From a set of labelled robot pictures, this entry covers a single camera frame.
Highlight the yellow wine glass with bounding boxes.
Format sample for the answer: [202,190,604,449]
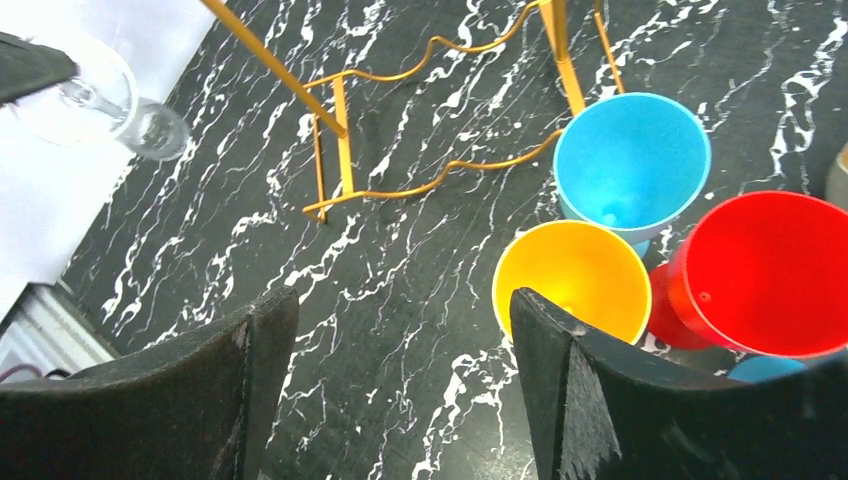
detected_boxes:
[491,220,652,345]

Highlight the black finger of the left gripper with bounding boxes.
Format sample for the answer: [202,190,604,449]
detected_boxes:
[1,32,79,106]

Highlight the red wine glass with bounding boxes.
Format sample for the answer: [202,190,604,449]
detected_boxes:
[648,191,847,359]

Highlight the round pastel drawer cabinet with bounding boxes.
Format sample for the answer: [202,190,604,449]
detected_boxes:
[824,144,848,211]

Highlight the teal blue wine glass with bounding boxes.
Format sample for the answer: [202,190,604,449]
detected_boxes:
[727,356,805,383]

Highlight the gold wire wine glass rack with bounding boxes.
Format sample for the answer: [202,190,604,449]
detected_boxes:
[198,0,627,225]

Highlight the light blue wine glass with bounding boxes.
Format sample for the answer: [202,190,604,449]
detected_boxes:
[552,92,712,256]

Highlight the clear wine glass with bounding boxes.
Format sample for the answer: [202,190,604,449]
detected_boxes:
[12,32,190,162]

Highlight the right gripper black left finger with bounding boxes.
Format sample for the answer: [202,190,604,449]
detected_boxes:
[1,287,299,479]

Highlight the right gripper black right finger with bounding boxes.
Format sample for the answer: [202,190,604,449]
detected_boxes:
[510,288,847,479]

